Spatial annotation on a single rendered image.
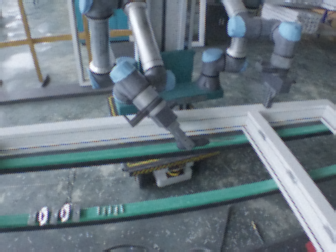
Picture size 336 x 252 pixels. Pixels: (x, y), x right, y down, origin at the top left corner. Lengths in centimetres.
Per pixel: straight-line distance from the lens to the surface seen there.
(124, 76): 67
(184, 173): 166
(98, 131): 81
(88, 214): 66
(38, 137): 86
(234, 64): 138
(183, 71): 144
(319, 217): 70
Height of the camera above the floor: 142
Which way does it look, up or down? 39 degrees down
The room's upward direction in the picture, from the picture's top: 3 degrees clockwise
